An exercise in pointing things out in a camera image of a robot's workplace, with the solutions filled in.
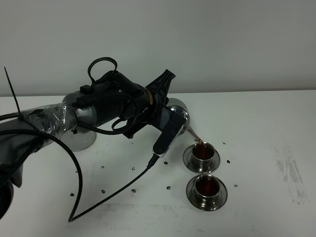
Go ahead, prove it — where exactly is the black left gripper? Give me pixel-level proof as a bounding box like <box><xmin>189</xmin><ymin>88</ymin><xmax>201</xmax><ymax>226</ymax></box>
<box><xmin>124</xmin><ymin>70</ymin><xmax>185</xmax><ymax>138</ymax></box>

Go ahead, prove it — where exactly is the stainless steel teapot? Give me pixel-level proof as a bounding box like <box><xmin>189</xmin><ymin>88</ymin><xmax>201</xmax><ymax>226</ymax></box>
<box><xmin>167</xmin><ymin>98</ymin><xmax>202</xmax><ymax>142</ymax></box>

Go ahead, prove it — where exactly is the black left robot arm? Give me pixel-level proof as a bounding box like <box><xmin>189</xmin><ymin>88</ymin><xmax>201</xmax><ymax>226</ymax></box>
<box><xmin>0</xmin><ymin>70</ymin><xmax>189</xmax><ymax>216</ymax></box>

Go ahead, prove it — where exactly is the far stainless steel saucer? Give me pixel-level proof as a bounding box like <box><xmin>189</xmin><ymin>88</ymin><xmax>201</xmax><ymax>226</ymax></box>
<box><xmin>183</xmin><ymin>144</ymin><xmax>220</xmax><ymax>174</ymax></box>

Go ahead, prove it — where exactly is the stainless steel saucer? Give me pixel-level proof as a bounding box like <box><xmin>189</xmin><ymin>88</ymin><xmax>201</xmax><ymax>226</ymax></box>
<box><xmin>183</xmin><ymin>144</ymin><xmax>220</xmax><ymax>174</ymax></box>
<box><xmin>186</xmin><ymin>174</ymin><xmax>228</xmax><ymax>211</ymax></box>

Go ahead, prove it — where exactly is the far stainless steel teacup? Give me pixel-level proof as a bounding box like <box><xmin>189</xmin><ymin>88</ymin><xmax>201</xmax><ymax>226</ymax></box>
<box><xmin>191</xmin><ymin>143</ymin><xmax>215</xmax><ymax>166</ymax></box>

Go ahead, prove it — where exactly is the stainless steel teacup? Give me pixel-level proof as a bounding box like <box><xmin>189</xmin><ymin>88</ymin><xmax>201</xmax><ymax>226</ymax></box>
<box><xmin>195</xmin><ymin>175</ymin><xmax>220</xmax><ymax>197</ymax></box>
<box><xmin>191</xmin><ymin>143</ymin><xmax>215</xmax><ymax>166</ymax></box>

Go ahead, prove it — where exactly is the near stainless steel teacup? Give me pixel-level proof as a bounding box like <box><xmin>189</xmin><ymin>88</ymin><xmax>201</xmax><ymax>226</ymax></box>
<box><xmin>195</xmin><ymin>175</ymin><xmax>220</xmax><ymax>197</ymax></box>

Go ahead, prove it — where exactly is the near stainless steel saucer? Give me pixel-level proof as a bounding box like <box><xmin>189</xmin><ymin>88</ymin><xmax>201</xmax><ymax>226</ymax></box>
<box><xmin>186</xmin><ymin>174</ymin><xmax>228</xmax><ymax>211</ymax></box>

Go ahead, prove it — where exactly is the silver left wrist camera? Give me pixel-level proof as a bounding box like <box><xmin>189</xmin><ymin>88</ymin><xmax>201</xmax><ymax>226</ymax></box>
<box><xmin>153</xmin><ymin>122</ymin><xmax>184</xmax><ymax>157</ymax></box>

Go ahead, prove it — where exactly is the black left camera cable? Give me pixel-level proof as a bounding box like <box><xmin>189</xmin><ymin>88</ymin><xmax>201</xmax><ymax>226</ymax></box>
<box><xmin>0</xmin><ymin>57</ymin><xmax>158</xmax><ymax>222</ymax></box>

